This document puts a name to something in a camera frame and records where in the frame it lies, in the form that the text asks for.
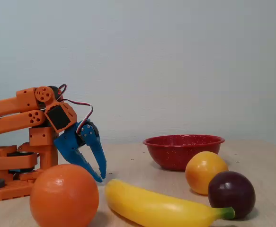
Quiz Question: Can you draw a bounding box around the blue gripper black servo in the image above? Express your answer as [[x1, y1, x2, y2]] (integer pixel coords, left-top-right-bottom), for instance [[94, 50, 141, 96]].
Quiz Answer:
[[53, 119, 107, 183]]

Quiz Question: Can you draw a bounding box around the yellow toy banana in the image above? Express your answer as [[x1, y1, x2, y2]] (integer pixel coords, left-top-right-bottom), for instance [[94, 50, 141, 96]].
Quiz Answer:
[[104, 179, 236, 227]]

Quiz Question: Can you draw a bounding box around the orange robot base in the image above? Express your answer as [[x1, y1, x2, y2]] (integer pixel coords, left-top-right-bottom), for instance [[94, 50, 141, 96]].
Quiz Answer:
[[0, 126, 59, 201]]

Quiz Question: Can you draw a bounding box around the red speckled bowl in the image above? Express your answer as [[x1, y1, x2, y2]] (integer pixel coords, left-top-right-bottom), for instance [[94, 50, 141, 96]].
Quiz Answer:
[[142, 134, 225, 172]]

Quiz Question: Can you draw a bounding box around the orange toy orange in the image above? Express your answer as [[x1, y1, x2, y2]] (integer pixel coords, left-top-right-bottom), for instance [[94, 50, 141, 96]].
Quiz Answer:
[[29, 164, 100, 227]]

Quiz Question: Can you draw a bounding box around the yellow orange toy peach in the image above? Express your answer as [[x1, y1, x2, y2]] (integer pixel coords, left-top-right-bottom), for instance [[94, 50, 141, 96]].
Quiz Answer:
[[185, 151, 229, 196]]

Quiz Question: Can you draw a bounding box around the dark purple toy plum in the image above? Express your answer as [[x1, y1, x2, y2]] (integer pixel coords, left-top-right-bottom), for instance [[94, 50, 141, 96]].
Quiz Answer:
[[207, 171, 256, 219]]

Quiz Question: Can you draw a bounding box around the white red black servo cable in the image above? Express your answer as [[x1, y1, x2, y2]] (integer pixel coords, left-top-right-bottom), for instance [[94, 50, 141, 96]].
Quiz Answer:
[[56, 84, 94, 137]]

